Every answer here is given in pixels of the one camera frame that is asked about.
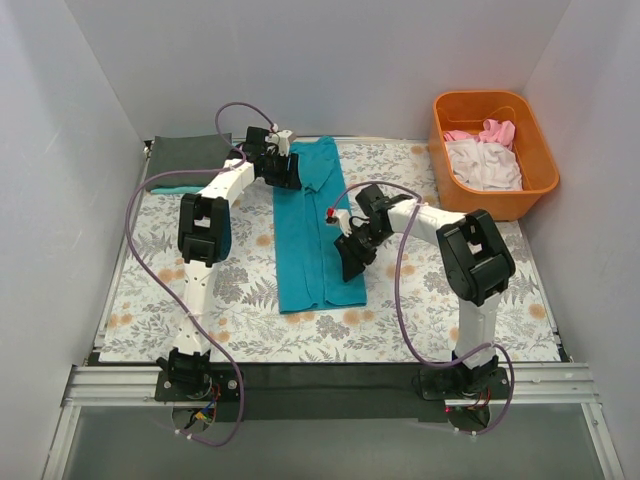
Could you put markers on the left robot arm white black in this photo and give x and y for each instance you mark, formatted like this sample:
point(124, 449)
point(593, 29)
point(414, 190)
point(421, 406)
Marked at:
point(205, 240)

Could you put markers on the aluminium frame rail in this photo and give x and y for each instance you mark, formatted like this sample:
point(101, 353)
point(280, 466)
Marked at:
point(534, 383)

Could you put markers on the white garment in basket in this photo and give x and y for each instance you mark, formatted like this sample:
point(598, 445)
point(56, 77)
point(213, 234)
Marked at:
point(484, 166)

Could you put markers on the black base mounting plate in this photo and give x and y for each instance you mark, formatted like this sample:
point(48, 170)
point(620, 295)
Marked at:
point(337, 391)

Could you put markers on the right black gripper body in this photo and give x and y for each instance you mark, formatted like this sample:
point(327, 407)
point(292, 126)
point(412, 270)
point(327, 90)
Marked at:
point(361, 242)

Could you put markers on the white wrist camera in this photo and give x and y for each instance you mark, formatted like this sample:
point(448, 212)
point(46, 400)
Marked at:
point(282, 140)
point(340, 218)

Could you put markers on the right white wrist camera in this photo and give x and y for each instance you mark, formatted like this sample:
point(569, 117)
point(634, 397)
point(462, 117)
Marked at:
point(340, 218)

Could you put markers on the orange plastic basket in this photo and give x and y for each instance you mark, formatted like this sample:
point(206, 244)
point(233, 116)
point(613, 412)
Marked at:
point(466, 111)

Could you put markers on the pink garment in basket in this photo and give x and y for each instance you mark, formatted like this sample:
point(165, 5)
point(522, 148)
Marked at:
point(494, 131)

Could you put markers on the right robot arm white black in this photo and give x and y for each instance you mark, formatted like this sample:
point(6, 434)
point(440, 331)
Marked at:
point(477, 265)

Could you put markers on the floral patterned table mat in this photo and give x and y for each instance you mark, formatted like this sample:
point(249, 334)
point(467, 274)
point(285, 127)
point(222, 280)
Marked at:
point(410, 307)

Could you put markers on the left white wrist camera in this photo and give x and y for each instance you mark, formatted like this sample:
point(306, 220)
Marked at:
point(282, 140)

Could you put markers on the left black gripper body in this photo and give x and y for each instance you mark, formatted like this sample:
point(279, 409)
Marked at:
point(282, 170)

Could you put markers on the folded dark grey t shirt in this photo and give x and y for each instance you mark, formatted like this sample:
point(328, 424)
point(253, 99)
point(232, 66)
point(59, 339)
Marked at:
point(187, 155)

